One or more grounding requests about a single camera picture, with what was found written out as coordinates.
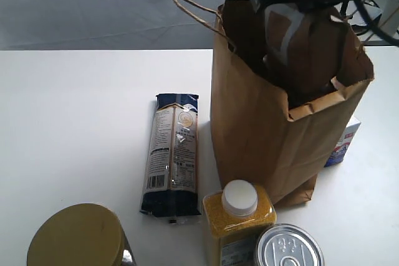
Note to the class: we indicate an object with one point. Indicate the brown pouch with orange label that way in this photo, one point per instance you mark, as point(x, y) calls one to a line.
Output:
point(304, 50)

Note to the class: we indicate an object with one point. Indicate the brown paper bag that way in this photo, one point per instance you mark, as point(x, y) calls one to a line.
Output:
point(264, 133)

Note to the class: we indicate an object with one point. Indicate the white blue milk carton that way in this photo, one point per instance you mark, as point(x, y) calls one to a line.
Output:
point(339, 152)

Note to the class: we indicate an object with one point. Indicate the yellow grain bottle white cap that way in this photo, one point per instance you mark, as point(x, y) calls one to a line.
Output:
point(234, 218)

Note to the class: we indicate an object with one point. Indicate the dark blue pasta packet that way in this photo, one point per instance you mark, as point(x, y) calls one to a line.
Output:
point(170, 186)

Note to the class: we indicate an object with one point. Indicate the silver tin can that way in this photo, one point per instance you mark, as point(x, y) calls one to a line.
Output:
point(286, 244)

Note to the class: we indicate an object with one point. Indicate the jar with gold lid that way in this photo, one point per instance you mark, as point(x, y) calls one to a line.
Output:
point(82, 234)

